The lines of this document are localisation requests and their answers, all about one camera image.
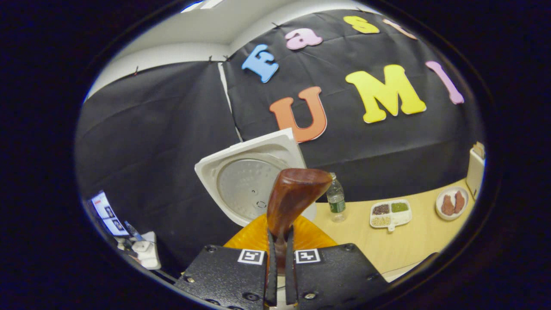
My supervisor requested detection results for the white round plate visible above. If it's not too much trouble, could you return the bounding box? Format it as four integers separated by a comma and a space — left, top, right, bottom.
435, 186, 470, 221

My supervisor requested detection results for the white desk item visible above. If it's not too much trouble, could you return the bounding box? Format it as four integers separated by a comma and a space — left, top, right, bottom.
129, 231, 162, 270

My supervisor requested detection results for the clear plastic water bottle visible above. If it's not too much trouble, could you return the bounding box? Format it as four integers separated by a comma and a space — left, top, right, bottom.
326, 172, 347, 223

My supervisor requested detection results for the brown wooden spoon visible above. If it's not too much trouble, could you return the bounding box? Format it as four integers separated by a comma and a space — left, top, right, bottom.
266, 168, 333, 276

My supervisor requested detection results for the computer monitor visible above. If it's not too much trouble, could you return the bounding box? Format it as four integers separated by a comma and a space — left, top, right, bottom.
90, 191, 130, 237

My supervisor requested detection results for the white divided grain dish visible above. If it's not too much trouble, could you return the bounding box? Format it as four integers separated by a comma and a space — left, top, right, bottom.
369, 199, 413, 233

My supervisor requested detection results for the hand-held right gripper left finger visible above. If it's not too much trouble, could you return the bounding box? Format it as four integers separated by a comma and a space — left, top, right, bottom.
174, 213, 278, 310

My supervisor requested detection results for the white rice cooker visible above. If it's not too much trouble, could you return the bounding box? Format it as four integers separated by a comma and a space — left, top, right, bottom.
194, 128, 317, 228

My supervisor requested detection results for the ceiling light panel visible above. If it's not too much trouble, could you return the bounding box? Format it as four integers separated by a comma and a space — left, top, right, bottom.
181, 0, 224, 12

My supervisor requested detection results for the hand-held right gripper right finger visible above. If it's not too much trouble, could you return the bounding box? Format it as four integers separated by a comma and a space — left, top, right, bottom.
285, 215, 390, 310

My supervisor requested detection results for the white toaster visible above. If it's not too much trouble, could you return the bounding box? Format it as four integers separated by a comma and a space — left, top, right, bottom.
466, 142, 487, 201

